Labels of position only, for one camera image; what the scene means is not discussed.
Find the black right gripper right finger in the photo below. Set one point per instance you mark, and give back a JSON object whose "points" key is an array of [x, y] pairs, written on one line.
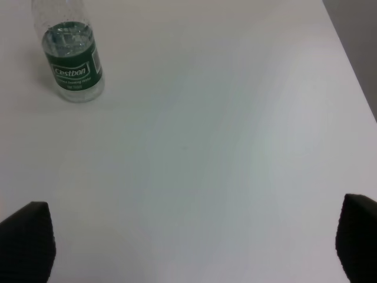
{"points": [[355, 240]]}

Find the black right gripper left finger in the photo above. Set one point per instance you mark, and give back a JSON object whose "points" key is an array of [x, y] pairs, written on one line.
{"points": [[28, 247]]}

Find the clear water bottle green label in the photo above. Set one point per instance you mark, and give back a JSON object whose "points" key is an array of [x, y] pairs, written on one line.
{"points": [[68, 42]]}

